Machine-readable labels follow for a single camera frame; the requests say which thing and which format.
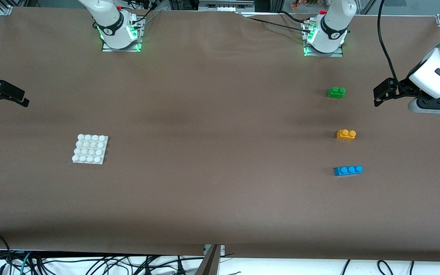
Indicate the yellow two-stud block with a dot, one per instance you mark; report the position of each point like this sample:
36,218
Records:
345,135

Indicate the white studded base plate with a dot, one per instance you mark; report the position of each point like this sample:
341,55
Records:
90,149

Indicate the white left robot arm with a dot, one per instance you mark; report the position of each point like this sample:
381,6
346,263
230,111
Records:
329,45

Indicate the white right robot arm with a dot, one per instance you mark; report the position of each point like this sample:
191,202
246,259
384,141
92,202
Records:
115,40

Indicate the green two-stud block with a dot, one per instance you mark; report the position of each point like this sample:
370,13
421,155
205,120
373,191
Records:
335,93

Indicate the blue three-stud block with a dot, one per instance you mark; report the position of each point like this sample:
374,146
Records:
348,170

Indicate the white power strip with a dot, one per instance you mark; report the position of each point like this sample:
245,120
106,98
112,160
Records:
225,5

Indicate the brown table cover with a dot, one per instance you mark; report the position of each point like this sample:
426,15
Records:
220,198

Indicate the metal table edge bracket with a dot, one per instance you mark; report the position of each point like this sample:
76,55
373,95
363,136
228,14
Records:
206,248

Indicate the brown table post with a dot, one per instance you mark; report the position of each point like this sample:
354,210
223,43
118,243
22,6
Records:
209,265

